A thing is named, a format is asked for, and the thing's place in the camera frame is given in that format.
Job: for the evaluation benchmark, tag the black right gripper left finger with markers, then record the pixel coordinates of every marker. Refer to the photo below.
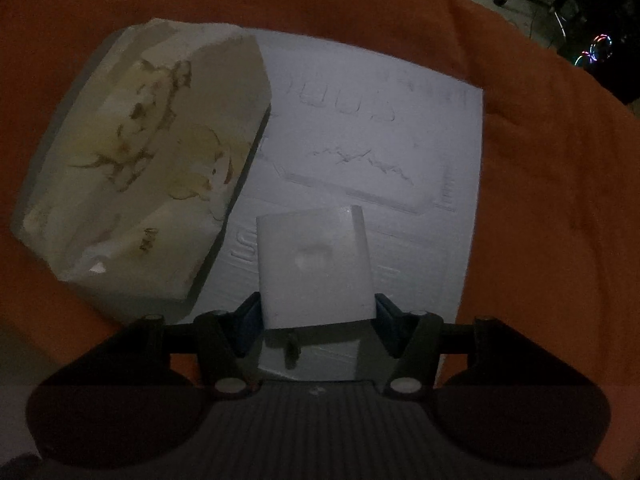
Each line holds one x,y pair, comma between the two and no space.
143,392

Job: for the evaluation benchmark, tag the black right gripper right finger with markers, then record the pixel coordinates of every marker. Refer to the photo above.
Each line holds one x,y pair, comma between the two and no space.
491,392

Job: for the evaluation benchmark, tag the white square charger box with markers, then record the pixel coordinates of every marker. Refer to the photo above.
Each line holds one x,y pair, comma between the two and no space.
314,268

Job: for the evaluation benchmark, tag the orange fuzzy cloth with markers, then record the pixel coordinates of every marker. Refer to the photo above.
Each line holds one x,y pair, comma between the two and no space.
556,246

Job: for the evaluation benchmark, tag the cream cartoon tissue pack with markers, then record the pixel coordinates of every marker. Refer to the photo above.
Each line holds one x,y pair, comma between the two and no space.
136,181

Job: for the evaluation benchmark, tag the white embossed plastic board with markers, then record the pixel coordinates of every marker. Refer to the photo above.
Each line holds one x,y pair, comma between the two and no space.
350,126

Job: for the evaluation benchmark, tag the colourful lit device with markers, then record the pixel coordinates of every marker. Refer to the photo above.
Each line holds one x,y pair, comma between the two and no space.
599,50

